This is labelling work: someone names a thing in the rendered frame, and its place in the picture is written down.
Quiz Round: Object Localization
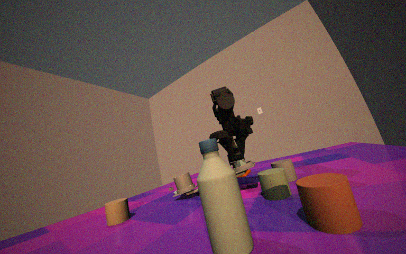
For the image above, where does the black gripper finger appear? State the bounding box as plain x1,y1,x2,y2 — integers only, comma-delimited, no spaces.
217,138,234,158
234,135,249,155

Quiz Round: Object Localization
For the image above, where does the beige bottle with blue cap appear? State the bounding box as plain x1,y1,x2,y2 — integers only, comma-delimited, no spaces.
197,138,254,254

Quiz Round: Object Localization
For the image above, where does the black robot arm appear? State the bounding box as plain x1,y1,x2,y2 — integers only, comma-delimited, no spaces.
210,87,254,168

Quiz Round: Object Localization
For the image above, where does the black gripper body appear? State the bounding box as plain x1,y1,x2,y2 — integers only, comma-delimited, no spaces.
209,114,253,141

